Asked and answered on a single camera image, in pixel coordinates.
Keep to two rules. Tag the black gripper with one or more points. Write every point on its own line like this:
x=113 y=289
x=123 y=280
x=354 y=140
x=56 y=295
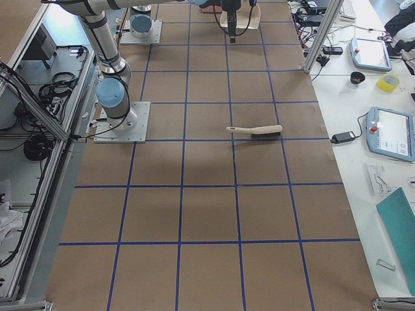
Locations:
x=229 y=7

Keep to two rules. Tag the beige plastic dustpan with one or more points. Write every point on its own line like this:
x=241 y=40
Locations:
x=248 y=16

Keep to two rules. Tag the beige hand brush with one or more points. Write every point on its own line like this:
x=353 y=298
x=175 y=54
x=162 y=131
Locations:
x=259 y=133

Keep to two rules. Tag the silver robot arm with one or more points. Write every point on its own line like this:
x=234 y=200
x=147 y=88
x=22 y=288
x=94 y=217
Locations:
x=140 y=20
x=91 y=14

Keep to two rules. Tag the pink bin with black bag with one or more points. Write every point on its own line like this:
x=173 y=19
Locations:
x=210 y=9

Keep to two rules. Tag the upper teach pendant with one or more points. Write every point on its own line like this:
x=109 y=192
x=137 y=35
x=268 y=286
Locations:
x=370 y=55

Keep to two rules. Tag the teach pendant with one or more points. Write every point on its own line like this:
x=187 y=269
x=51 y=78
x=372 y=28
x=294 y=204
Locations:
x=370 y=55
x=390 y=133

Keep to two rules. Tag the black power brick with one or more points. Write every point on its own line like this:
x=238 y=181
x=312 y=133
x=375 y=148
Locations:
x=343 y=137

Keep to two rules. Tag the yellow tape roll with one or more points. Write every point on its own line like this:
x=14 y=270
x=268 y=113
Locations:
x=388 y=83

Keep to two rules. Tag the lower teach pendant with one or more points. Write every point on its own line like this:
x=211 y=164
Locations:
x=390 y=133

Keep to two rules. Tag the grey electronics box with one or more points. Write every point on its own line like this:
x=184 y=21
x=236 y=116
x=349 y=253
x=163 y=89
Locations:
x=42 y=47

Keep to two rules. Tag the clear plastic bag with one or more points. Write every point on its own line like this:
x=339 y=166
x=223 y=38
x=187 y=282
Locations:
x=378 y=185

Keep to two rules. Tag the teal folder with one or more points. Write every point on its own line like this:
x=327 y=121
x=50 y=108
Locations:
x=398 y=219

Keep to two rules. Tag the metal hex key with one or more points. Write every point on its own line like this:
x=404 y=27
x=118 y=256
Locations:
x=387 y=265

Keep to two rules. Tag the diagonal aluminium frame post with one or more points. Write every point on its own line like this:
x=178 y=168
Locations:
x=326 y=24

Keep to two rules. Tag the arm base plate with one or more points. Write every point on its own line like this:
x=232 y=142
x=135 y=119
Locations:
x=142 y=38
x=133 y=129

